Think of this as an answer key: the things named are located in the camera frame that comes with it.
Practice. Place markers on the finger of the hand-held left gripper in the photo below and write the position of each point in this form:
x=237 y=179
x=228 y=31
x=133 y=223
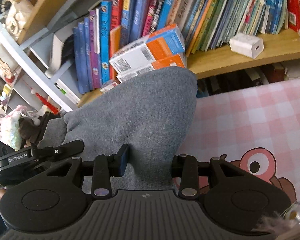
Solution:
x=65 y=148

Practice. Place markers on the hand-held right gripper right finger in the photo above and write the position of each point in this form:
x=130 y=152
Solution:
x=187 y=175

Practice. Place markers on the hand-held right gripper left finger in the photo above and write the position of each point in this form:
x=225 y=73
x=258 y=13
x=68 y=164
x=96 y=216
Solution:
x=123 y=162

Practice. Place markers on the grey fleece garment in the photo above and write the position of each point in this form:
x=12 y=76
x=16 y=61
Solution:
x=130 y=110

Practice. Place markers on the white plastic bag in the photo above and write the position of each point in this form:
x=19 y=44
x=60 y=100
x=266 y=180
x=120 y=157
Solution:
x=10 y=130

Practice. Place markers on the red tassel ornament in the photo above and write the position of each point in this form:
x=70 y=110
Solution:
x=51 y=105

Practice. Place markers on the small white carton box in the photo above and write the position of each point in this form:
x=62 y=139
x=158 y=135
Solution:
x=108 y=86

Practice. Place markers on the white shelving unit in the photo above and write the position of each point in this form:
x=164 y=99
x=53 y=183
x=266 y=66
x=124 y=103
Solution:
x=35 y=75

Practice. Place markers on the pink checked desk mat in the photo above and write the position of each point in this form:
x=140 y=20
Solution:
x=252 y=117

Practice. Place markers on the white paperback book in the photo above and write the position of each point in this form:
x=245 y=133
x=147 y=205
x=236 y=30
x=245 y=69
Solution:
x=55 y=55

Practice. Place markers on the orange white carton box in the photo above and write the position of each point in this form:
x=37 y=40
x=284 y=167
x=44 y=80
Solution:
x=135 y=55
x=165 y=63

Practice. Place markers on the fluffy grey sleeve cuff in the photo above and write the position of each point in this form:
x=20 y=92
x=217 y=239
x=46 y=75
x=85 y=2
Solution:
x=290 y=230

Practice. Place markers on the wooden bookshelf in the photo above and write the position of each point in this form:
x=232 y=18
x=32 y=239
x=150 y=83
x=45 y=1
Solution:
x=227 y=65

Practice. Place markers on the white charger plug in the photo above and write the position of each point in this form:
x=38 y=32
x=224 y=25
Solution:
x=245 y=45

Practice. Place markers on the row of colourful books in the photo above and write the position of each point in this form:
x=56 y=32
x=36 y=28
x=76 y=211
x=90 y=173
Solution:
x=202 y=12

